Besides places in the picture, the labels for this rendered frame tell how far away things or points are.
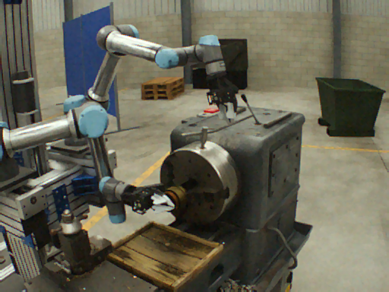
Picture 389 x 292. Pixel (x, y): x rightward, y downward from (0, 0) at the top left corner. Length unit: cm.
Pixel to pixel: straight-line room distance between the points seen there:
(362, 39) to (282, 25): 259
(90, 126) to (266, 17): 1024
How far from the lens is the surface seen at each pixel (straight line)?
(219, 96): 134
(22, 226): 148
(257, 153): 137
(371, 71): 1144
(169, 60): 129
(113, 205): 144
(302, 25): 1120
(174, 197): 127
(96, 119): 128
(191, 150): 132
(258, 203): 146
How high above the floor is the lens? 166
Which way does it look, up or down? 18 degrees down
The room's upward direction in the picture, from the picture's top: 2 degrees counter-clockwise
